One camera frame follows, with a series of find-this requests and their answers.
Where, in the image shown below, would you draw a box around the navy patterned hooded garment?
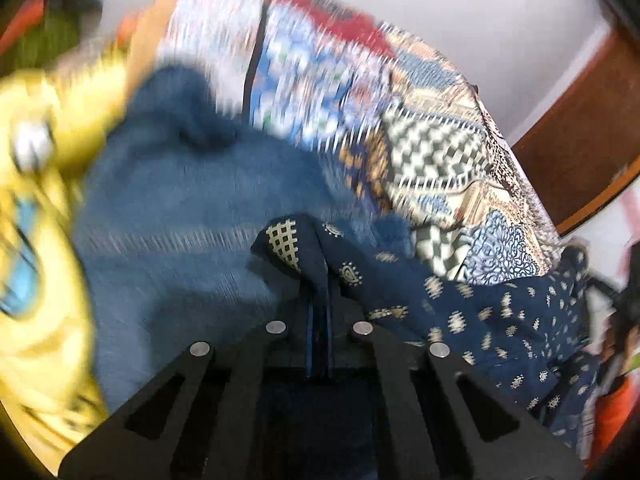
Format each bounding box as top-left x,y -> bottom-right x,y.
253,214 -> 599,451

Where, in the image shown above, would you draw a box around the orange sleeve forearm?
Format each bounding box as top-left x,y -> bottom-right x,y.
587,375 -> 638,469

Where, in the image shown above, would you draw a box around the brown wooden room door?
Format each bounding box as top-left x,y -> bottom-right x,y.
513,26 -> 639,234

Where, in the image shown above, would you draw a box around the folded blue denim jeans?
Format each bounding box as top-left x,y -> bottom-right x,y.
72,65 -> 412,411

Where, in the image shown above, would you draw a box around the colourful patchwork bedspread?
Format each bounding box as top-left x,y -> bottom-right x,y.
157,0 -> 560,284

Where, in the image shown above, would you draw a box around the yellow cartoon fleece blanket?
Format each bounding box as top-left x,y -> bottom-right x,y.
1,51 -> 127,474

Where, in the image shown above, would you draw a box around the green patterned cloth cover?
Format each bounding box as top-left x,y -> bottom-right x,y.
1,11 -> 80,77

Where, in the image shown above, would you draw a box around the orange box on clutter pile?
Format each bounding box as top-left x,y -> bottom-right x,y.
0,0 -> 46,54

